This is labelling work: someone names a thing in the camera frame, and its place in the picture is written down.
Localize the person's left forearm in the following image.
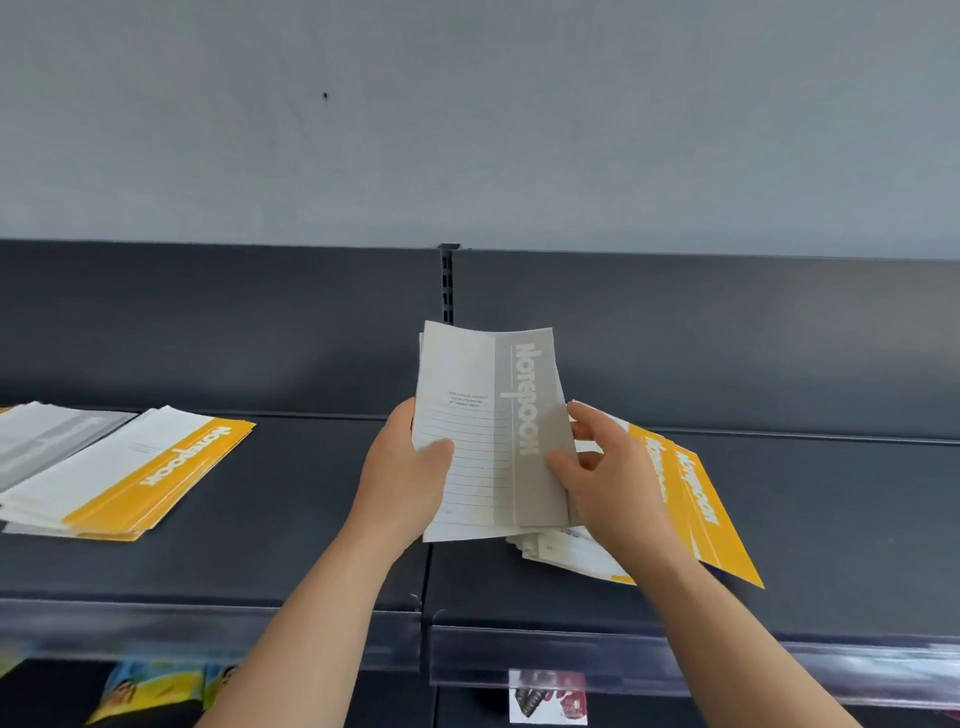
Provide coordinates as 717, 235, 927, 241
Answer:
196, 524, 421, 728

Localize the dark grey back panel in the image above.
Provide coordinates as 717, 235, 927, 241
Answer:
449, 249, 960, 444
0, 239, 448, 418

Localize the small orange notebook stack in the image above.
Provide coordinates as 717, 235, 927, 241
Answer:
0, 404, 256, 543

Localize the pile of white notebooks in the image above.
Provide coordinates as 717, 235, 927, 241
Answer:
508, 401, 766, 590

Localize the person's right hand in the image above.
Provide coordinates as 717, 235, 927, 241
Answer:
545, 401, 680, 579

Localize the slotted dark metal upright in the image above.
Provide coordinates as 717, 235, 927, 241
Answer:
437, 242, 461, 325

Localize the person's left hand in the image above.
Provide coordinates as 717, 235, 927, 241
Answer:
348, 397, 456, 556

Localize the clear plastic price rail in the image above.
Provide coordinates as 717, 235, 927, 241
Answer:
428, 626, 960, 710
0, 597, 425, 673

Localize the small grey notebook stack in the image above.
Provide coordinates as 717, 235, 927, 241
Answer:
0, 402, 138, 493
410, 320, 580, 544

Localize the yellow blue snack packet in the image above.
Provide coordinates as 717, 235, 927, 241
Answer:
202, 663, 241, 710
86, 659, 205, 727

